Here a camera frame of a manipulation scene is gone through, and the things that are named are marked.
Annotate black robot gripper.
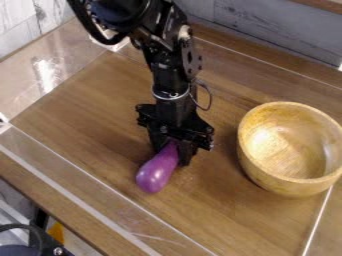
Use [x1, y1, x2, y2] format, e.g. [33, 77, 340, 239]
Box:
[137, 93, 214, 166]

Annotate purple toy eggplant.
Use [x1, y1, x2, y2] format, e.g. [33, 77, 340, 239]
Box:
[137, 141, 179, 193]

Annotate brown wooden bowl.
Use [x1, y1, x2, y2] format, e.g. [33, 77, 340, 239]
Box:
[237, 101, 342, 198]

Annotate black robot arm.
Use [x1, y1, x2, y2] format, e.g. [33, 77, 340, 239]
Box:
[67, 0, 214, 166]

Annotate clear acrylic tray walls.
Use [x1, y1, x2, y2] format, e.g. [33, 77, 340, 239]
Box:
[0, 11, 342, 256]

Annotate black clamp with screw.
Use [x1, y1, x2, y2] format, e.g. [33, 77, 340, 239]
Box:
[30, 229, 75, 256]

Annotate clear acrylic corner bracket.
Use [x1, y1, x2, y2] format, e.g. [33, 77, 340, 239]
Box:
[89, 30, 130, 52]

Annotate black cable lower left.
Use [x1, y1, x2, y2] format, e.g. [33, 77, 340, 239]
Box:
[0, 223, 46, 256]

